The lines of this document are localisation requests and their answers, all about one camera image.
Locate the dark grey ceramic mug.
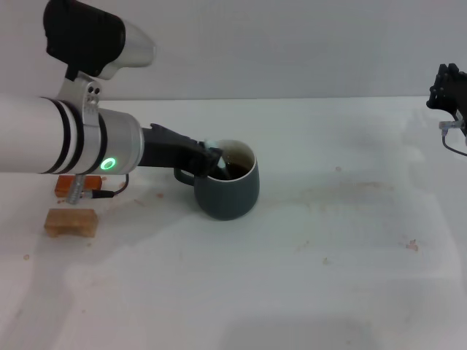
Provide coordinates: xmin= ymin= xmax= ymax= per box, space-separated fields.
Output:
xmin=173 ymin=139 xmax=260 ymax=221

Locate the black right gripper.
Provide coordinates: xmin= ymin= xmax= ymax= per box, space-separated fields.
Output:
xmin=426 ymin=63 xmax=467 ymax=121

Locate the dark coffee liquid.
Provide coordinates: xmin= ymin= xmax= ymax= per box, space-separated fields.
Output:
xmin=222 ymin=162 xmax=252 ymax=182

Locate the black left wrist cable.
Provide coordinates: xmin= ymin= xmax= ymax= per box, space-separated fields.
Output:
xmin=65 ymin=174 xmax=131 ymax=205

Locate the reddish brown wooden block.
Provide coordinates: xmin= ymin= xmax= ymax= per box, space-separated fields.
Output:
xmin=54 ymin=175 xmax=103 ymax=200

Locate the light tan wooden block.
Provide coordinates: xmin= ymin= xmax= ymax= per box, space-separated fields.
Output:
xmin=44 ymin=208 xmax=99 ymax=238

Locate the left wrist camera housing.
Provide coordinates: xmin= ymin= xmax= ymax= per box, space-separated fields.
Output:
xmin=42 ymin=0 xmax=157 ymax=127

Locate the spoon with pale blue handle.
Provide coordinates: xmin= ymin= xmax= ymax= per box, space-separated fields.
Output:
xmin=204 ymin=137 xmax=229 ymax=179

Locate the grey right wrist cable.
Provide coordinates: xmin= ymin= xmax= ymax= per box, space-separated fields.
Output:
xmin=439 ymin=120 xmax=467 ymax=158

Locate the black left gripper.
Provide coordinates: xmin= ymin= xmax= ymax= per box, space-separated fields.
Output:
xmin=140 ymin=123 xmax=223 ymax=179

